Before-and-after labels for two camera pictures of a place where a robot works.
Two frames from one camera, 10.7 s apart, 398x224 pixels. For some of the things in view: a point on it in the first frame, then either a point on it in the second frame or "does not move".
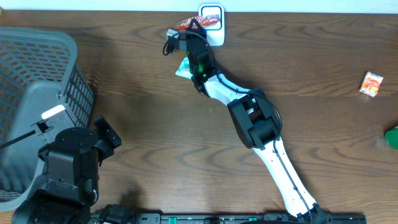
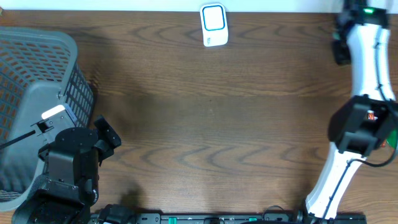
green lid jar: x=392 y=137 does not move
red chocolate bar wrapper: x=206 y=21 → x=371 y=116
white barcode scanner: x=215 y=33 does not move
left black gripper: x=102 y=147 does not move
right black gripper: x=201 y=30 → x=341 y=56
